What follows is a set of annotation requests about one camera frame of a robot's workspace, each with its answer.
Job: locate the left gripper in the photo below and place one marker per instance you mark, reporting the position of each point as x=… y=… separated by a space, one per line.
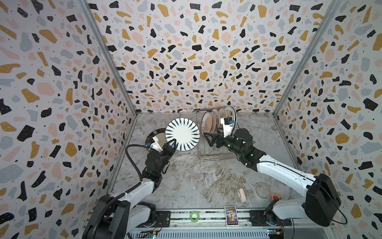
x=167 y=150

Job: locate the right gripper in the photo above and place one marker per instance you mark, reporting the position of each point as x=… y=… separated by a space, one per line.
x=222 y=139

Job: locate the black white striped plate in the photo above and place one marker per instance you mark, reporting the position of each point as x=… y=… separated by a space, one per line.
x=185 y=131

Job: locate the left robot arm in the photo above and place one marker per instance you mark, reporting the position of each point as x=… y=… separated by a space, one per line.
x=115 y=216

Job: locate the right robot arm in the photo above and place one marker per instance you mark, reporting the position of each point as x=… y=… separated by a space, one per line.
x=319 y=200

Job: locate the brown patterned plate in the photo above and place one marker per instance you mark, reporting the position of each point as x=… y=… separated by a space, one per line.
x=215 y=123
x=206 y=123

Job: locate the beige patterned plate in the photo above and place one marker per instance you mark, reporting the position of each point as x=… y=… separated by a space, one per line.
x=222 y=112

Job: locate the fruit patterned white plate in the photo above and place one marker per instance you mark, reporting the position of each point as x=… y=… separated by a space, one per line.
x=231 y=112

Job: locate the pink eraser block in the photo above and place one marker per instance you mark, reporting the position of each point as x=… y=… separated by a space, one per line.
x=242 y=195

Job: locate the green tape roll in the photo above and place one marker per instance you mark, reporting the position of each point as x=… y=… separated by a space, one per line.
x=194 y=216

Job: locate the colourful card pack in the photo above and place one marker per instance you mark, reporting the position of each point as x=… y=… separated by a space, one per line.
x=231 y=216

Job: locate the pink yellow small toy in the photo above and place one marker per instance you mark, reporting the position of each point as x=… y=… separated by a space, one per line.
x=276 y=197

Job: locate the wire dish rack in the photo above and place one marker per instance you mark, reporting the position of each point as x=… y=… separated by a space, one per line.
x=205 y=152

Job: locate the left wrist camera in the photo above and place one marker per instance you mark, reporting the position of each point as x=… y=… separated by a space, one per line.
x=153 y=144

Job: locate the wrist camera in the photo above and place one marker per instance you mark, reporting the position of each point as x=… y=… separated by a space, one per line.
x=227 y=125
x=153 y=144

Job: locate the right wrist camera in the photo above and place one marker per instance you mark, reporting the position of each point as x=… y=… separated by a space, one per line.
x=227 y=125

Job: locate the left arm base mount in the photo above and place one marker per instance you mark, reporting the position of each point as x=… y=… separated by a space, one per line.
x=159 y=219

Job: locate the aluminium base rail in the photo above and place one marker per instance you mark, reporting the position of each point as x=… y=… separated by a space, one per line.
x=212 y=225

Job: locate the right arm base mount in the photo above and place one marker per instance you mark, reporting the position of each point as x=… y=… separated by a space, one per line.
x=264 y=218

